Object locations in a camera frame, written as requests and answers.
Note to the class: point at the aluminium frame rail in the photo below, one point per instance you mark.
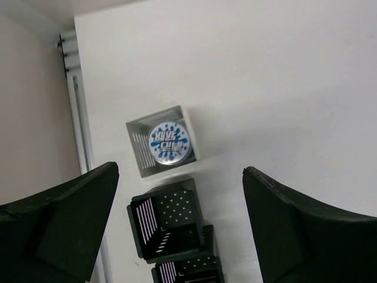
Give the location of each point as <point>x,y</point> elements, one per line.
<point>68,45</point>

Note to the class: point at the black mesh container front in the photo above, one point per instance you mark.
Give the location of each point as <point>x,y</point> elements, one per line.
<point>197,269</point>

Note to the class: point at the silver mesh container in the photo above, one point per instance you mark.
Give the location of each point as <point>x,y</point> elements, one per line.
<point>139,129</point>

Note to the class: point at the black mesh container rear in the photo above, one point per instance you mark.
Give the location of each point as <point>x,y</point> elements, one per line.
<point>167,221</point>

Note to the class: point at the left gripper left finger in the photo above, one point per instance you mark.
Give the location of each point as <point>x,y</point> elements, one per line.
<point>55,235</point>

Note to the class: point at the blue slime jar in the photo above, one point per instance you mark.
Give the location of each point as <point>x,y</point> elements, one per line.
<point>169,143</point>

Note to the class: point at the black mesh container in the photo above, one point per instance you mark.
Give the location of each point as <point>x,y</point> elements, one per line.
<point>167,221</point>
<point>197,269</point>

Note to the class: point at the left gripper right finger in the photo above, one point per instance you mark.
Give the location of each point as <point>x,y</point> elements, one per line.
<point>301,239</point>

